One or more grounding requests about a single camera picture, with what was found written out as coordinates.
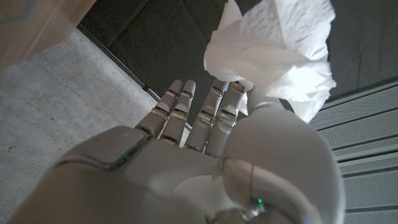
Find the white paper tissue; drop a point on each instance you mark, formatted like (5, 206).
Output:
(264, 56)

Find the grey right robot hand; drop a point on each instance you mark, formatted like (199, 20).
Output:
(171, 174)

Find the black fabric backdrop curtain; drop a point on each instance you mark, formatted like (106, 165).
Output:
(155, 46)

